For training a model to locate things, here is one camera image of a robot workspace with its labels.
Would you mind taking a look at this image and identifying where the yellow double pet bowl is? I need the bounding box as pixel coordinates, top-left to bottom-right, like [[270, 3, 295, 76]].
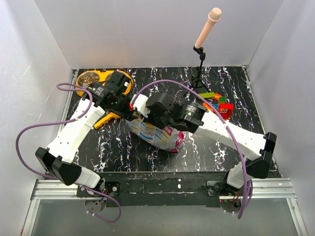
[[75, 70, 134, 94]]

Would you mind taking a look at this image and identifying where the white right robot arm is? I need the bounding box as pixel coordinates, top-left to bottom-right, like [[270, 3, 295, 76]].
[[134, 92, 277, 196]]

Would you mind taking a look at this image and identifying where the yellow plastic scoop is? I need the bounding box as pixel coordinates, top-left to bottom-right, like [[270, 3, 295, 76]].
[[94, 112, 121, 129]]

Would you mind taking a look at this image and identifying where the lime green toy plate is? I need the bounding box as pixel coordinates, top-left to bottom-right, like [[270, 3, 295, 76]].
[[199, 92, 215, 99]]

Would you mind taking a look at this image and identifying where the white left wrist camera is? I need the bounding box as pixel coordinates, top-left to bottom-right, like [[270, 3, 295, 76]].
[[106, 71, 131, 93]]

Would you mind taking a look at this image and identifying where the red toy brick vehicle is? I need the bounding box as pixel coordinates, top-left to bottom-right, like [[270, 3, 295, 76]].
[[218, 103, 234, 120]]

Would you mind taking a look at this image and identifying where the green toy brick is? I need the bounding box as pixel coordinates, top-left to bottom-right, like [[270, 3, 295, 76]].
[[219, 96, 226, 103]]

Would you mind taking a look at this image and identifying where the black microphone stand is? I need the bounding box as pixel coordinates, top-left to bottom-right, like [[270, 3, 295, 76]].
[[189, 46, 210, 93]]

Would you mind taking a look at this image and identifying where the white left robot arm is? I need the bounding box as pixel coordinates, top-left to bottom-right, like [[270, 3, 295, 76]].
[[35, 83, 135, 197]]

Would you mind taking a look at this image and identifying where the cat food bag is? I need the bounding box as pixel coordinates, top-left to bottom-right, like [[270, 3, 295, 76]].
[[127, 118, 184, 153]]

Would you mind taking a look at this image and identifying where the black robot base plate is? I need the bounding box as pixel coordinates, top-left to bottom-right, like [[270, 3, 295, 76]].
[[76, 171, 281, 208]]

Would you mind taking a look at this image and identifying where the pink microphone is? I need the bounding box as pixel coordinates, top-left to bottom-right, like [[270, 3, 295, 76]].
[[194, 7, 221, 49]]

